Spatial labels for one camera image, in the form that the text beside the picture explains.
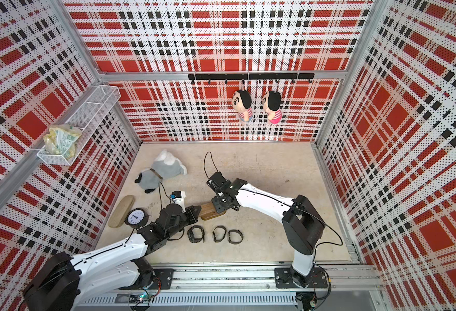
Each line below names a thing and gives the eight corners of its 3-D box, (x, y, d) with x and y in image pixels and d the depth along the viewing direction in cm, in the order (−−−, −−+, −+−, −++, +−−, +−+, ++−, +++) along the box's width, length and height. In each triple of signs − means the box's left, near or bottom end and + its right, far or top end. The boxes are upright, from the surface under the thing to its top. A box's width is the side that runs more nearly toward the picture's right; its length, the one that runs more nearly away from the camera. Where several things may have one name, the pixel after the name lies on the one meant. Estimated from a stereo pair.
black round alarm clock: (125, 228, 89) (122, 225, 86) (132, 211, 94) (129, 208, 92) (145, 228, 89) (142, 225, 86) (150, 211, 94) (148, 208, 92)
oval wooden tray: (109, 227, 89) (105, 225, 87) (122, 198, 99) (119, 195, 96) (125, 227, 89) (121, 225, 87) (136, 198, 99) (133, 195, 96)
